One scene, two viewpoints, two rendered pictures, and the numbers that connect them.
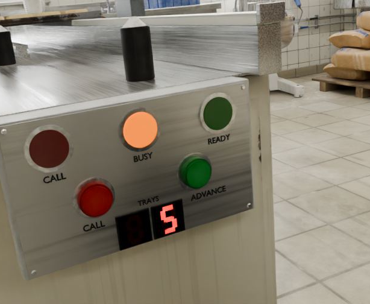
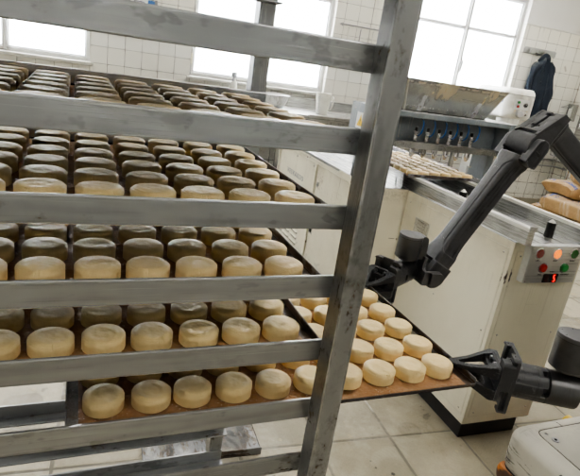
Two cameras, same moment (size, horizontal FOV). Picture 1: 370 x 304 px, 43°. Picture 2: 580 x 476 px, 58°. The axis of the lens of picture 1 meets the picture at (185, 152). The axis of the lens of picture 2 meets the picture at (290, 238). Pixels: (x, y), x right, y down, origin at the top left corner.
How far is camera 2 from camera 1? 1.69 m
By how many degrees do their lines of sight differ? 3
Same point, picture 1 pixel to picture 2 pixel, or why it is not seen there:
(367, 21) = not seen: outside the picture
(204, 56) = (564, 232)
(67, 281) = (521, 287)
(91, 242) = (537, 278)
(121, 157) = (551, 259)
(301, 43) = not seen: hidden behind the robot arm
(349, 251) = not seen: hidden behind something
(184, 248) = (548, 288)
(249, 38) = not seen: outside the picture
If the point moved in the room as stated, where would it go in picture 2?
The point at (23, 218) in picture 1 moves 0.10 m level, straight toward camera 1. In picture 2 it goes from (528, 267) to (549, 280)
